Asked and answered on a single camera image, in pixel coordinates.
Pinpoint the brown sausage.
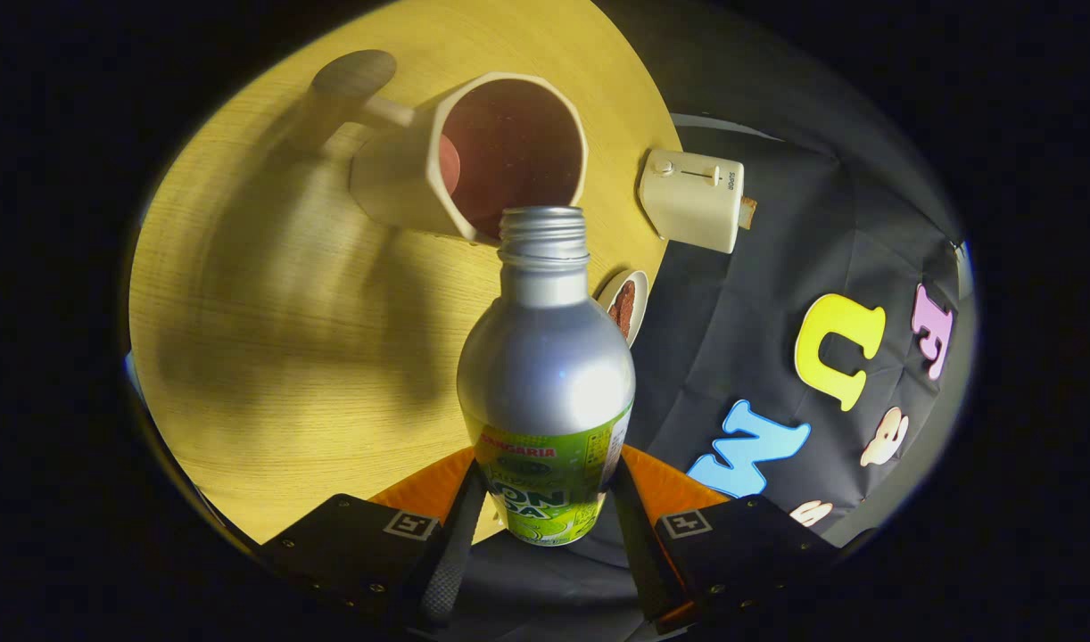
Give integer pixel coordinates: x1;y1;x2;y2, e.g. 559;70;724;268
608;279;637;338

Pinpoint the wooden table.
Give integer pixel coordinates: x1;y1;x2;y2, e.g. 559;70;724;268
128;0;684;545

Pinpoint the white toaster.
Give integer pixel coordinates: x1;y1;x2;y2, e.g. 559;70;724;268
638;148;745;255

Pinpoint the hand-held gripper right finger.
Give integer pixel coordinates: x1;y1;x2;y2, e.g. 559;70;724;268
609;444;840;634

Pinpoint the grey round plate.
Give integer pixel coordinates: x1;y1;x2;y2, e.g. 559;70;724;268
596;270;650;349

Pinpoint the beige cup with wooden handle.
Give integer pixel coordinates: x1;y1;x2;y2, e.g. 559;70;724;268
309;50;590;248

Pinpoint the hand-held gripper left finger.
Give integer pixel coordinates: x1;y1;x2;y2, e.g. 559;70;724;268
260;446;491;630

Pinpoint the silver bottle with green label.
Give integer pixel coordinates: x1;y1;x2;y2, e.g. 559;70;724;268
457;206;637;547

